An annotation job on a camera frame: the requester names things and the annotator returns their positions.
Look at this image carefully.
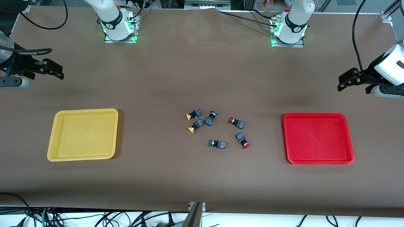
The red mushroom push button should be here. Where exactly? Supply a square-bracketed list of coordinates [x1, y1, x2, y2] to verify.
[228, 116, 246, 130]
[235, 132, 251, 149]

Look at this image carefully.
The yellow mushroom push button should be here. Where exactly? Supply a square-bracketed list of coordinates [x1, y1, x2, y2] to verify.
[185, 108, 203, 121]
[187, 119, 204, 134]

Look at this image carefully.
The red plastic tray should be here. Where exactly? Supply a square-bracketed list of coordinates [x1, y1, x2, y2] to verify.
[282, 113, 355, 165]

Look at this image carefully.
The yellow plastic tray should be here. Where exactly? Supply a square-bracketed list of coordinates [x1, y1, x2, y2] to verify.
[47, 108, 119, 162]

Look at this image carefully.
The brown table cover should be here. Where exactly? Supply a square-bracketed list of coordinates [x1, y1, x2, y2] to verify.
[0, 6, 404, 218]

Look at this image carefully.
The green push button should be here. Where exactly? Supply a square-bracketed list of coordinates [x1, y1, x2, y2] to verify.
[209, 139, 227, 150]
[204, 110, 219, 127]

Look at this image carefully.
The metal table support beam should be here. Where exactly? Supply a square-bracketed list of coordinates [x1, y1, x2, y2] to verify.
[182, 202, 206, 227]

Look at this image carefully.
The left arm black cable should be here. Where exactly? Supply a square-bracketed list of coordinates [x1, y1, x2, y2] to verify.
[352, 0, 379, 83]

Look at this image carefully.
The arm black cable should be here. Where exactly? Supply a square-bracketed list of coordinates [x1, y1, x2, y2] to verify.
[352, 0, 379, 83]
[0, 0, 68, 56]

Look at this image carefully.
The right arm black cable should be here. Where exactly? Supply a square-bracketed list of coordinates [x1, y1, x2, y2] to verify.
[0, 0, 68, 56]

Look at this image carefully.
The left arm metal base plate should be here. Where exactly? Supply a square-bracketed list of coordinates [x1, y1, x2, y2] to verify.
[271, 17, 305, 48]

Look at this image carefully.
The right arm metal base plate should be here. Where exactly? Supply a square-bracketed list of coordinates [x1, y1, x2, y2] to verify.
[104, 13, 139, 44]

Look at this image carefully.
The black cable on table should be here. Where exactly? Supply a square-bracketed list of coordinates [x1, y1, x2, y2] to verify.
[217, 9, 278, 28]

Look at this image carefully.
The black floor cable loop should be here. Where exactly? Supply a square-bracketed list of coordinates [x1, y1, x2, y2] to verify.
[0, 192, 35, 227]

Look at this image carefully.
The aluminium frame rail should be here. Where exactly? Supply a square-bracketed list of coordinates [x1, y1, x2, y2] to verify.
[184, 0, 231, 10]

